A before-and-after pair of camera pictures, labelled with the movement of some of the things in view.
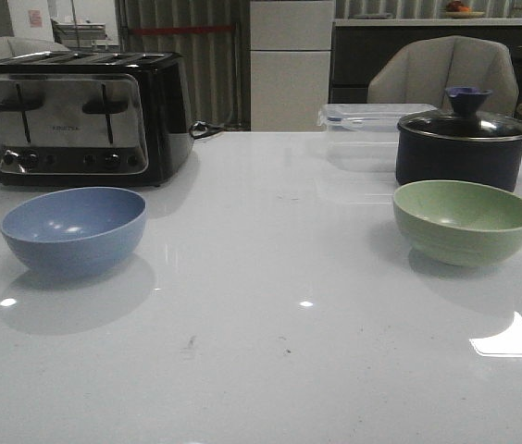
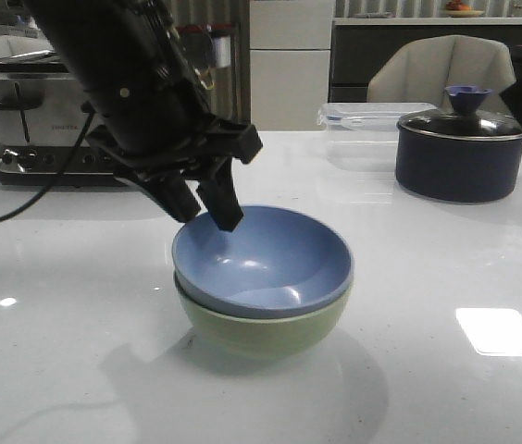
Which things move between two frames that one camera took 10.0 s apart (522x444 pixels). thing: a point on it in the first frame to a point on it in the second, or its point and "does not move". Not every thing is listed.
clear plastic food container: [362, 137] does not move
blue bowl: [74, 232] to [274, 261]
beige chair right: [421, 71] does not move
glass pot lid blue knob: [465, 121] does not move
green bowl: [460, 223] to [264, 337]
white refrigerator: [291, 45] does not move
